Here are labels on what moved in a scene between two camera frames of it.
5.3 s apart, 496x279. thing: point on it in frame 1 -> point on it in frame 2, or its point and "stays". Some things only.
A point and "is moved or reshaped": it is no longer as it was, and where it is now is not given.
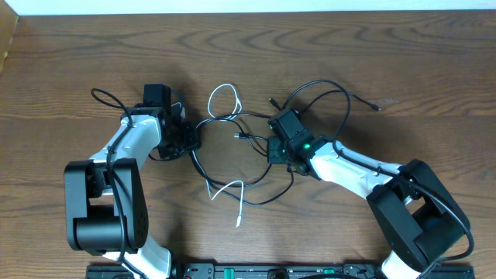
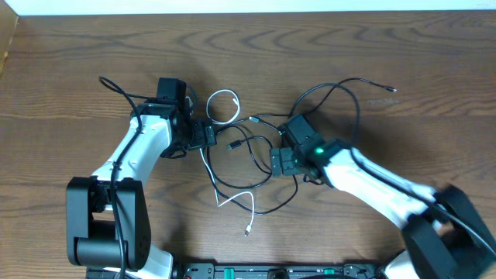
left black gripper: [188, 127] -> [201, 140]
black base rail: [274, 270] stays
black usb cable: [242, 115] is moved or reshaped
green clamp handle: [229, 273] stays
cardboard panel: [8, 18] stays
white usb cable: [236, 183] is moved or reshaped
